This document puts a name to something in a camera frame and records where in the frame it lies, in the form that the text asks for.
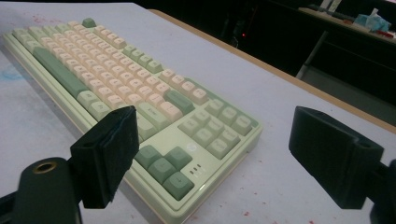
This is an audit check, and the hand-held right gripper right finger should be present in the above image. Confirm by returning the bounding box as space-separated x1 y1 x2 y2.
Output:
288 105 385 210

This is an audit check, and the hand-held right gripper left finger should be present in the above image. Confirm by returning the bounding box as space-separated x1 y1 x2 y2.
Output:
70 105 140 210

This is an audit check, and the blue tissue pack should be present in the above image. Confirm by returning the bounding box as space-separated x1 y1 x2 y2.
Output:
353 8 392 33

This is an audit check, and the green and cream keyboard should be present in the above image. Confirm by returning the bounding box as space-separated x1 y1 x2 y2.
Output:
1 17 263 224

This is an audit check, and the white-framed desk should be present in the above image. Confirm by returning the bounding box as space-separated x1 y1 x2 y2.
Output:
295 0 396 80

